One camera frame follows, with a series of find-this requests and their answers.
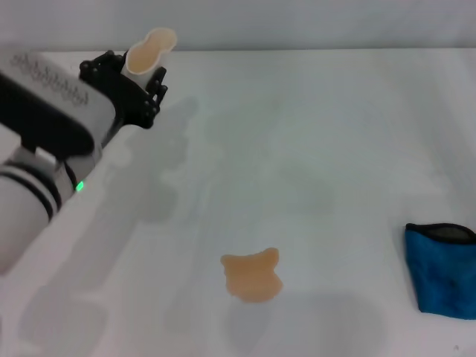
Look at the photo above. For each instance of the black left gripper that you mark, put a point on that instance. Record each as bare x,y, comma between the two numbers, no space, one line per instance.
128,104

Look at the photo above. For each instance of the white paper cup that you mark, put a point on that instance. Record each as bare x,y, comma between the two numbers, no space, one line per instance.
148,56

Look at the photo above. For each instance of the blue rag with black edge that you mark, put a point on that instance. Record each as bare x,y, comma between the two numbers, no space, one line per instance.
442,275

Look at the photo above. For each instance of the brown water stain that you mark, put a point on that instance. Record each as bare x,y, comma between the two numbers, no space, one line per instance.
253,277

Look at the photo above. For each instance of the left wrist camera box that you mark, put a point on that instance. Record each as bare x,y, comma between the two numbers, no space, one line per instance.
48,108

